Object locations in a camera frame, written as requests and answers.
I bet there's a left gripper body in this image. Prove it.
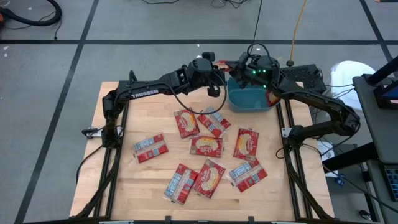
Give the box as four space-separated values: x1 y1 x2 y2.
185 58 222 88

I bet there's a teal plastic basket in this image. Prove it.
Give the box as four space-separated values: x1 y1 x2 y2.
226 77 282 113

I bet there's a white round object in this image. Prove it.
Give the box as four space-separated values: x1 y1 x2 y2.
330 60 377 111

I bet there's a black aluminium table frame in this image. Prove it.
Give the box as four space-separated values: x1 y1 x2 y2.
70 70 336 224

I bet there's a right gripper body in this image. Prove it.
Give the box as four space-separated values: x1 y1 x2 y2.
239 55 280 90

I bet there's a black right camera cable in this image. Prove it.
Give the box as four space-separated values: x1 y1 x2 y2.
247 42 279 68

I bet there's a black floor cable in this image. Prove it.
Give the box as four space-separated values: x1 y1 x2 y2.
139 0 181 6
323 164 398 214
211 0 249 9
76 144 104 185

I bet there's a black left camera cable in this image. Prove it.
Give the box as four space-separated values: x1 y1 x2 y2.
172 73 228 116

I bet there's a black desk leg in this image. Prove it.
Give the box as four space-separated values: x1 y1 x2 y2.
322 141 379 174

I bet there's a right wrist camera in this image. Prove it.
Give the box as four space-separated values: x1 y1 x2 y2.
238 51 251 65

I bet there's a black keyboard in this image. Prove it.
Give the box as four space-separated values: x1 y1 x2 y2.
384 164 398 202

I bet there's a black camera cable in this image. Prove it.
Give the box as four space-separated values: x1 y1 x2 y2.
172 73 228 116
247 42 279 68

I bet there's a yellow hanging cable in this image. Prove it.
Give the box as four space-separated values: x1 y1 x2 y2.
289 0 308 62

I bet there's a grey desk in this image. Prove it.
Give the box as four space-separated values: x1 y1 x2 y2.
353 74 398 224

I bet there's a black hanging cable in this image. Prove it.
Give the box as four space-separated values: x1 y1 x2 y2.
251 0 265 47

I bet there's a white paper label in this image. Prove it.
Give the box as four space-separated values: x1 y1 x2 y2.
317 141 335 162

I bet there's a black vacuum hose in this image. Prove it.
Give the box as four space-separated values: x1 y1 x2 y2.
0 0 62 27

